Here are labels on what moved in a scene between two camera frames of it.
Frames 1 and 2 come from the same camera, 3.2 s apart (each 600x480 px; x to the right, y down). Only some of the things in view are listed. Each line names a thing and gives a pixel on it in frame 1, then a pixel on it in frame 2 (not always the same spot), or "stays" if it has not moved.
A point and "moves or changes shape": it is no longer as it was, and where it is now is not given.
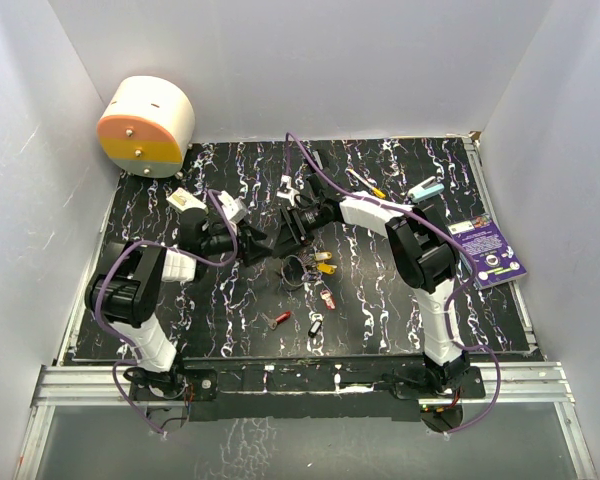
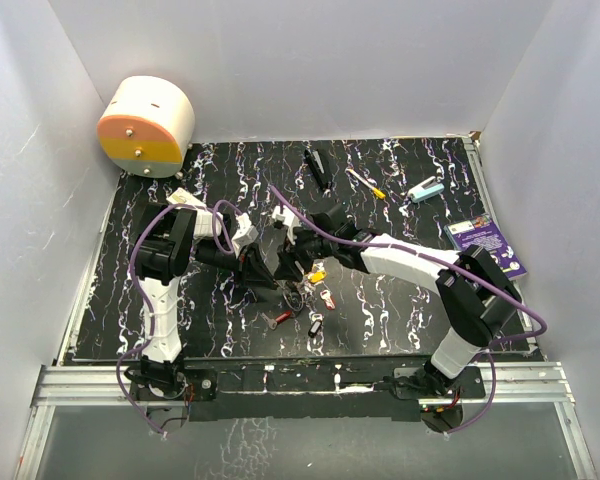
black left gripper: (253, 251) to (250, 265)
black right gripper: (286, 244) to (287, 268)
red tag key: (327, 297) stays
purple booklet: (495, 262) stays
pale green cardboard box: (182, 200) stays
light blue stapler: (426, 190) stays
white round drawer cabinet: (146, 126) stays
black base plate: (308, 387) stays
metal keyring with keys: (309, 266) moves or changes shape
